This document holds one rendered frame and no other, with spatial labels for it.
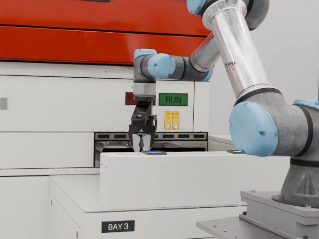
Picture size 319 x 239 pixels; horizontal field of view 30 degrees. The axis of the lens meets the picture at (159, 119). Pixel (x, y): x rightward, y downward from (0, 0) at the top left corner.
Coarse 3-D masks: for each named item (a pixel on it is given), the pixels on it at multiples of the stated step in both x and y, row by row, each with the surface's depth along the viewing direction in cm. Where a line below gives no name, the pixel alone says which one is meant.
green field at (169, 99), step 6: (162, 96) 224; (168, 96) 225; (174, 96) 226; (180, 96) 226; (186, 96) 227; (162, 102) 224; (168, 102) 225; (174, 102) 226; (180, 102) 227; (186, 102) 227
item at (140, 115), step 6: (138, 102) 195; (144, 102) 194; (138, 108) 191; (144, 108) 191; (150, 108) 194; (132, 114) 188; (138, 114) 187; (144, 114) 188; (132, 120) 186; (138, 120) 185; (144, 120) 186
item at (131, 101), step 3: (129, 93) 220; (132, 93) 220; (129, 96) 220; (132, 96) 220; (129, 99) 220; (132, 99) 220; (126, 102) 220; (129, 102) 220; (132, 102) 220; (135, 102) 221; (153, 102) 223
